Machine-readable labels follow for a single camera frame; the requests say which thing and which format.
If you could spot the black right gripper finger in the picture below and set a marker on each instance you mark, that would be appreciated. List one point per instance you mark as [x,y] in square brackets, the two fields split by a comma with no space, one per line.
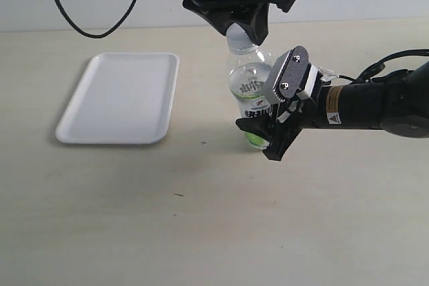
[260,126]

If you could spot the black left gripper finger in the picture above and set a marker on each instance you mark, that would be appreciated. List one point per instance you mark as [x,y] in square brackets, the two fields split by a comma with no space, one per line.
[219,19]
[253,19]

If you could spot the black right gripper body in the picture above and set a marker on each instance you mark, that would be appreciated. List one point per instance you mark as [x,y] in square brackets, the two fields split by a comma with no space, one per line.
[286,121]

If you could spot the white bottle cap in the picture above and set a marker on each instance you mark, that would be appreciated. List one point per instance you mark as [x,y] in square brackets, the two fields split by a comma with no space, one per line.
[237,38]

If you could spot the clear plastic drink bottle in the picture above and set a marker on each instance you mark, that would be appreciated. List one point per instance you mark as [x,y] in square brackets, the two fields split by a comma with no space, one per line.
[249,68]

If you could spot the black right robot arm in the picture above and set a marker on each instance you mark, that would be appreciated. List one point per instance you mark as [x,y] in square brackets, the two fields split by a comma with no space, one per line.
[396,103]

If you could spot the white rectangular plastic tray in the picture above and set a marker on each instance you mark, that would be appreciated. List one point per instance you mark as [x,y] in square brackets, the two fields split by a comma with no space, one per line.
[122,98]

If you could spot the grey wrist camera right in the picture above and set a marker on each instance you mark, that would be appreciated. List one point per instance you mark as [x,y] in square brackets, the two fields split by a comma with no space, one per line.
[291,76]

